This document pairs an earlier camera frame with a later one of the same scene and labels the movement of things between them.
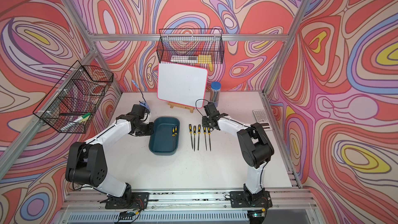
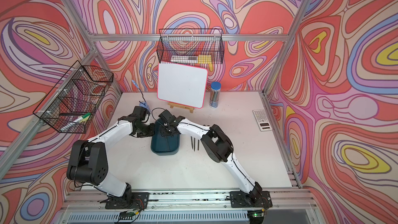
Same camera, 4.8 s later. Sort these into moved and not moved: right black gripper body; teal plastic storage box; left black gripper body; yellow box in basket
Moved: right black gripper body
Not moved: teal plastic storage box; yellow box in basket; left black gripper body
